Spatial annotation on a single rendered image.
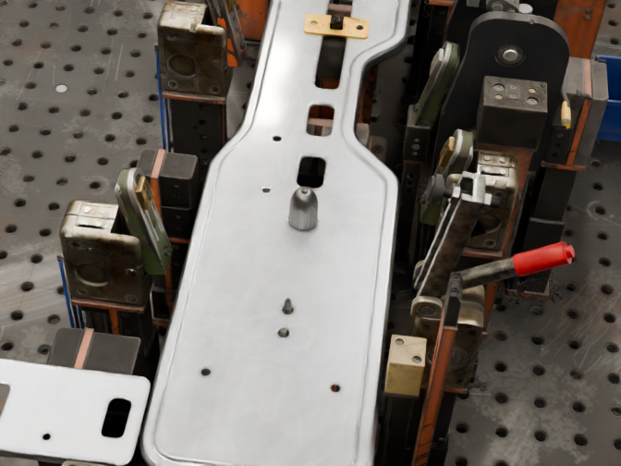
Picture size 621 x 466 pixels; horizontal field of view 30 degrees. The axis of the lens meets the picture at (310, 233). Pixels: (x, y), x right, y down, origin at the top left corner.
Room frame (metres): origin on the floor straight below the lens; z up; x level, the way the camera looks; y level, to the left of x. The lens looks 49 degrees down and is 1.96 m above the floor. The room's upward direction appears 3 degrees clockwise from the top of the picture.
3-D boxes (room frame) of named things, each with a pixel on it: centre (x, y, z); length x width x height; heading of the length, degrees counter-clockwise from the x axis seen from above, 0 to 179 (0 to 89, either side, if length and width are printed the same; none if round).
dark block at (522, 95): (0.95, -0.21, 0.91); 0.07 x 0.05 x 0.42; 85
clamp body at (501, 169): (0.89, -0.19, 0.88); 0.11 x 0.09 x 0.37; 85
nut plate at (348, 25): (1.19, -0.02, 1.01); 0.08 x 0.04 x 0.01; 86
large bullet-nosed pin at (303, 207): (0.86, 0.01, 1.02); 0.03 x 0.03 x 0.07
